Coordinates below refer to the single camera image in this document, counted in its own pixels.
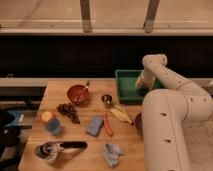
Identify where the blue crumpled cloth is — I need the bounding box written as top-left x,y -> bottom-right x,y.
103,143 -> 124,168

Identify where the metal spoon in bowl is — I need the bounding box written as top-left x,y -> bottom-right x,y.
77,80 -> 90,103

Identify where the small metal cup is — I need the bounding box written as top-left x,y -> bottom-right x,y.
101,94 -> 112,105

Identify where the yellow banana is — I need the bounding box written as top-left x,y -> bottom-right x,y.
110,104 -> 133,124

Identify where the blue cup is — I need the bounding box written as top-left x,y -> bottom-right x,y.
45,119 -> 61,135

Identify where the orange round fruit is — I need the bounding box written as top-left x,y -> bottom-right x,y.
41,111 -> 54,122

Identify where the white pot with black handle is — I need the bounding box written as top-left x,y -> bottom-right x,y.
34,141 -> 87,164

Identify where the green plastic tray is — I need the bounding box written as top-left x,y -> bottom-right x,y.
114,69 -> 164,104

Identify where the blue sponge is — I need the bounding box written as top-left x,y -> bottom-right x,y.
86,117 -> 103,137

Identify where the orange carrot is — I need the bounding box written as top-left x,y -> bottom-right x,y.
104,115 -> 113,137

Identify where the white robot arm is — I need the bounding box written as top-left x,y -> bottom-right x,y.
136,54 -> 213,171

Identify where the dark grape bunch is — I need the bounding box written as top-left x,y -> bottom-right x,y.
57,103 -> 80,124

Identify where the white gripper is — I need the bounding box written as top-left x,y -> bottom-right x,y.
135,69 -> 155,90

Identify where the red bowl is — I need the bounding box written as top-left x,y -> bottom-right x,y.
67,85 -> 89,105

